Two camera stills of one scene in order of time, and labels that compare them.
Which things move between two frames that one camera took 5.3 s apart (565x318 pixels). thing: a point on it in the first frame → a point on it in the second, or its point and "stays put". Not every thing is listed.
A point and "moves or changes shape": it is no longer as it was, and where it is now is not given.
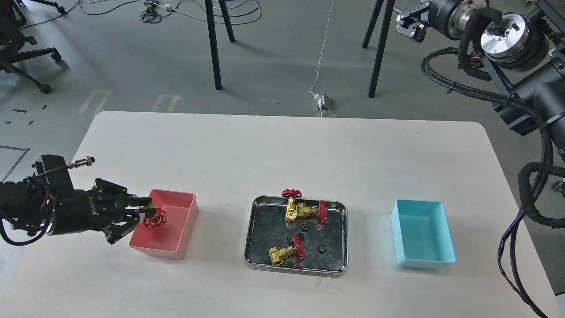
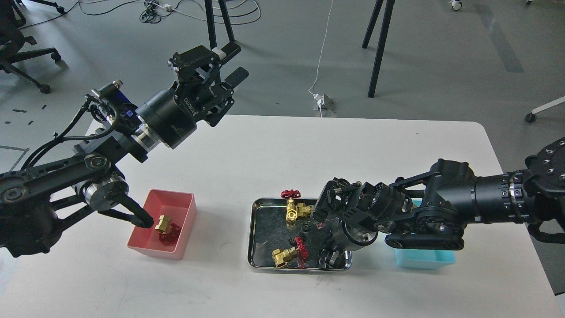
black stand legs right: x=383 y=41 stays put
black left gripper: x=80 y=211 → x=171 y=115
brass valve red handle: x=156 y=222 moves or changes shape
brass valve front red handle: x=295 y=254 stays put
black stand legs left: x=210 y=13 stays put
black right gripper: x=446 y=16 → x=350 y=215
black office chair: x=12 y=39 stays put
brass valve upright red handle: x=291 y=211 stays put
